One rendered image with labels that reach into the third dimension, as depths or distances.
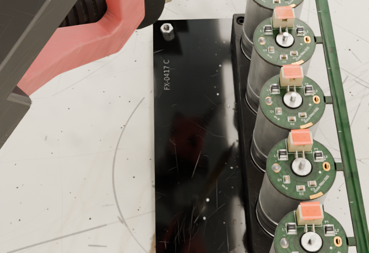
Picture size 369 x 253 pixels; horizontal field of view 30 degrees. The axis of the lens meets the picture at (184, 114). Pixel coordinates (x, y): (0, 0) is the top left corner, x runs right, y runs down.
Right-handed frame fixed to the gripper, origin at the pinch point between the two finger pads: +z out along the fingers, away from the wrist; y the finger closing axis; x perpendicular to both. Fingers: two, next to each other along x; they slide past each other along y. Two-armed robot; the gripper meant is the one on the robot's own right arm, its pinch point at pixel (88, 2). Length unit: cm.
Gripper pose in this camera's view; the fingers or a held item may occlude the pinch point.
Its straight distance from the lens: 20.3
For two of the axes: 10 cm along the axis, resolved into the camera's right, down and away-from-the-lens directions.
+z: 3.2, 1.3, 9.4
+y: -7.3, -5.9, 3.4
